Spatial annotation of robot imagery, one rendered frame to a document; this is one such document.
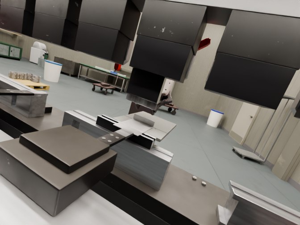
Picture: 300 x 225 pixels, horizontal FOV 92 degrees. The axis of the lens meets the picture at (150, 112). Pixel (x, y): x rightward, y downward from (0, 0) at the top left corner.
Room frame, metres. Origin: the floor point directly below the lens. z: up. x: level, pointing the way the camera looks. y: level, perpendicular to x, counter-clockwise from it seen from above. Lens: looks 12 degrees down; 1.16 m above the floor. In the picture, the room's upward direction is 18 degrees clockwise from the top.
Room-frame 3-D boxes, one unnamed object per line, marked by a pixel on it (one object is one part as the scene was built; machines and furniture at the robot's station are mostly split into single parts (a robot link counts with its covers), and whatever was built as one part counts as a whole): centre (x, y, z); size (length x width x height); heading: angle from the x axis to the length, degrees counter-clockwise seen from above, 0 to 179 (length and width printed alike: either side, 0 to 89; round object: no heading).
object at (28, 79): (3.67, 3.47, 0.15); 1.09 x 0.78 x 0.31; 175
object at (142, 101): (0.42, 0.03, 1.13); 0.10 x 0.02 x 0.10; 72
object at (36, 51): (9.07, 7.59, 0.65); 0.66 x 0.56 x 1.30; 86
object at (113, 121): (0.43, 0.06, 0.99); 0.20 x 0.03 x 0.03; 72
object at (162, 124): (0.56, -0.01, 1.00); 0.26 x 0.18 x 0.01; 162
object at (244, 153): (3.73, -2.81, 0.88); 0.65 x 0.53 x 1.75; 86
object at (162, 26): (0.42, 0.01, 1.26); 0.15 x 0.09 x 0.17; 72
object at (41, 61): (8.78, 6.71, 0.49); 1.03 x 0.82 x 0.99; 176
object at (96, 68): (8.52, 3.16, 0.51); 2.82 x 1.11 x 1.02; 86
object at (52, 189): (0.27, 0.08, 1.01); 0.26 x 0.12 x 0.05; 162
